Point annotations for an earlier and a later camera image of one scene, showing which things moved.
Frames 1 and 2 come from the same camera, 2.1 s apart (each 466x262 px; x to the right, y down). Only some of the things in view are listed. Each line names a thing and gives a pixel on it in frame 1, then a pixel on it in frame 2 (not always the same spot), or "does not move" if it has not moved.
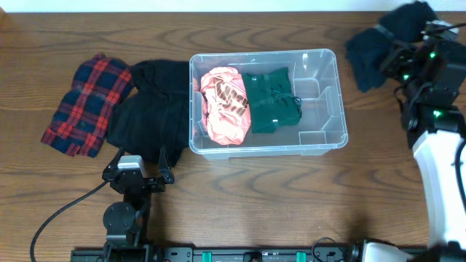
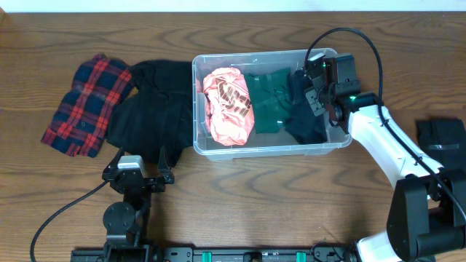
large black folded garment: [156, 117] does not move
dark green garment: [271, 101] does not move
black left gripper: [164, 176] does not move
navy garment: [366, 48] to [308, 128]
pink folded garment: [226, 108] does not move
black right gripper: [400, 56] to [312, 94]
